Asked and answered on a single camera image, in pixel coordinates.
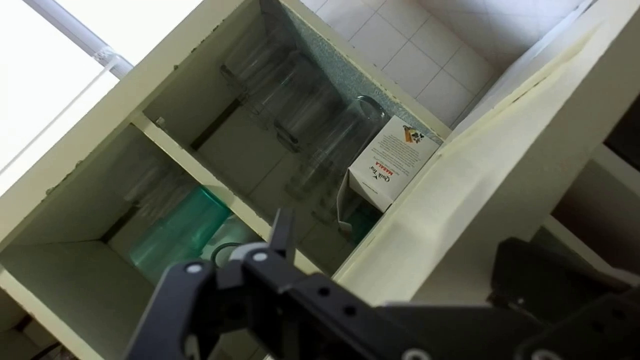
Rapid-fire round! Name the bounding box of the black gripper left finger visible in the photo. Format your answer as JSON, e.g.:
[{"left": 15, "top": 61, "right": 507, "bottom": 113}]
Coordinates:
[{"left": 124, "top": 207, "right": 375, "bottom": 360}]

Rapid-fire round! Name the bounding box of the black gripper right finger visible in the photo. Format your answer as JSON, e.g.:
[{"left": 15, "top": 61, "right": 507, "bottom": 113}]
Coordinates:
[{"left": 488, "top": 236, "right": 640, "bottom": 360}]

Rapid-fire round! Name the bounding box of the cream cabinet door with knob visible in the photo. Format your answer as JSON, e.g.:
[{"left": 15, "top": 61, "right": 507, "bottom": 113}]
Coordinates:
[{"left": 331, "top": 0, "right": 640, "bottom": 310}]

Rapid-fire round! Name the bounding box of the cream upper cabinet body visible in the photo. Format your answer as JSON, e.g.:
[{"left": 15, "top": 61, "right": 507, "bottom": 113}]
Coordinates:
[{"left": 0, "top": 0, "right": 640, "bottom": 360}]

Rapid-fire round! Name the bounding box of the green translucent drinking glasses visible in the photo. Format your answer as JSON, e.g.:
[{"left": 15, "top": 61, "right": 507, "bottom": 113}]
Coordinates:
[{"left": 107, "top": 185, "right": 264, "bottom": 287}]

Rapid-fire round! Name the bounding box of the white box orange print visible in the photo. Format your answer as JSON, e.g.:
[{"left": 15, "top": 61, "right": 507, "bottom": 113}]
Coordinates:
[{"left": 345, "top": 116, "right": 444, "bottom": 214}]

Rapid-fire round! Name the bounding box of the bright kitchen window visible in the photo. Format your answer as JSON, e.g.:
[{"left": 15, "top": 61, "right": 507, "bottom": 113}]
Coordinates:
[{"left": 0, "top": 0, "right": 206, "bottom": 198}]

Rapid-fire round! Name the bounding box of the white round rod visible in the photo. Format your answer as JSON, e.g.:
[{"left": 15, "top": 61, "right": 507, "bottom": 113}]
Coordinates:
[{"left": 23, "top": 0, "right": 136, "bottom": 81}]

